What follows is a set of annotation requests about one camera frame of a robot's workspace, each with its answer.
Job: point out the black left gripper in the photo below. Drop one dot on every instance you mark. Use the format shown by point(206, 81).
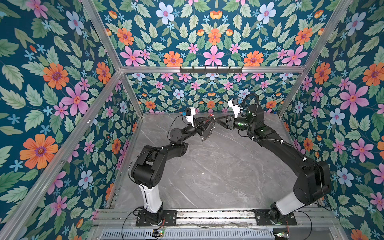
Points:
point(199, 127)

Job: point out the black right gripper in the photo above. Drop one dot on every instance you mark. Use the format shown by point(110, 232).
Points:
point(220, 119)

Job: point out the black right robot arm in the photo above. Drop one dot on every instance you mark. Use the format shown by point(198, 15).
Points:
point(313, 178)

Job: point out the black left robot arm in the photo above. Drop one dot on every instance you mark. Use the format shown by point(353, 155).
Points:
point(148, 167)

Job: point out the aluminium horizontal back bar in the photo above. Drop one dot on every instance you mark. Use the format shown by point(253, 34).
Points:
point(219, 70)

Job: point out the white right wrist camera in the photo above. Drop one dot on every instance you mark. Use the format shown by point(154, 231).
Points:
point(234, 104)

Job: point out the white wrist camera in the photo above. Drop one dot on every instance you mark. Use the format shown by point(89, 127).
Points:
point(234, 104)
point(189, 114)

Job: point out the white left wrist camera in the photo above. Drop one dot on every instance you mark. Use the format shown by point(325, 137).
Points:
point(189, 114)

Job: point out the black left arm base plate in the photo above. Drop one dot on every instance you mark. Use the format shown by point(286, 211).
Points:
point(156, 217)

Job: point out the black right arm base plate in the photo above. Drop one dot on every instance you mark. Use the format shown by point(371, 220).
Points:
point(273, 217)

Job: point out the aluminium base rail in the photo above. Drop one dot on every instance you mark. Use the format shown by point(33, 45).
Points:
point(248, 217)

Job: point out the white perforated cable tray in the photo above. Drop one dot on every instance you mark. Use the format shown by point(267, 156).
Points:
point(188, 234)

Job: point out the aluminium corner post left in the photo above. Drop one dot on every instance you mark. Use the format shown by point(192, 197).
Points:
point(111, 52)

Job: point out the aluminium corner post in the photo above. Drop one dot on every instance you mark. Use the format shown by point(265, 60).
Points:
point(330, 27)
point(111, 52)

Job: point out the aluminium corner post right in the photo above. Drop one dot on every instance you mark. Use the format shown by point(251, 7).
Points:
point(330, 27)

